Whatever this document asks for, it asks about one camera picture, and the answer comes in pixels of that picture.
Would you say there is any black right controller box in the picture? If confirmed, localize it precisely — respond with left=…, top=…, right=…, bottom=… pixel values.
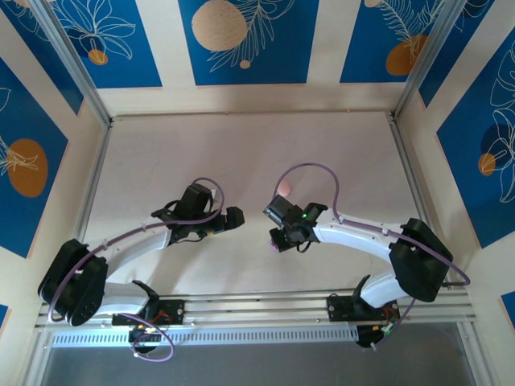
left=356, top=324, right=399, bottom=350

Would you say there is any black controller box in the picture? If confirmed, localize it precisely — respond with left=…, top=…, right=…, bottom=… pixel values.
left=356, top=324, right=399, bottom=350
left=127, top=324, right=163, bottom=355

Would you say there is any grey metal plate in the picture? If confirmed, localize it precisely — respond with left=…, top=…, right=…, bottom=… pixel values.
left=23, top=345, right=480, bottom=386

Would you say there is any black left controller box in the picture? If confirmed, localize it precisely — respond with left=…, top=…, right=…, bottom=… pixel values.
left=127, top=324, right=163, bottom=355

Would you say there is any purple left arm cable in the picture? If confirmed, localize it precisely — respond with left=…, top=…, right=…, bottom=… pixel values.
left=47, top=178, right=225, bottom=323

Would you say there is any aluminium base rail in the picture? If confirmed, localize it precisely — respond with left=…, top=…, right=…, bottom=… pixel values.
left=35, top=287, right=472, bottom=329

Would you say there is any white slotted cable duct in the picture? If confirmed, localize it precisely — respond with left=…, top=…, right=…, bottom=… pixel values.
left=51, top=326, right=359, bottom=347

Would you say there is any aluminium table side rail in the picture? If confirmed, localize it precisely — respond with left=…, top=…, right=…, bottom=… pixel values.
left=388, top=114, right=451, bottom=289
left=63, top=120, right=114, bottom=285

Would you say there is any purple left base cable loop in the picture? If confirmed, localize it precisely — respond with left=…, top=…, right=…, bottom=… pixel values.
left=119, top=313, right=176, bottom=363

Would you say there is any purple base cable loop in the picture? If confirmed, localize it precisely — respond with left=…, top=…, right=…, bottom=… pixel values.
left=368, top=295, right=418, bottom=351
left=119, top=313, right=176, bottom=363

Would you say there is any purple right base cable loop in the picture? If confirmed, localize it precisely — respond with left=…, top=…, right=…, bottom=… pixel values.
left=368, top=295, right=418, bottom=351

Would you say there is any aluminium frame post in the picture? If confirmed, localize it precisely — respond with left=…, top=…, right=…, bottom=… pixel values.
left=390, top=0, right=471, bottom=121
left=27, top=0, right=113, bottom=128

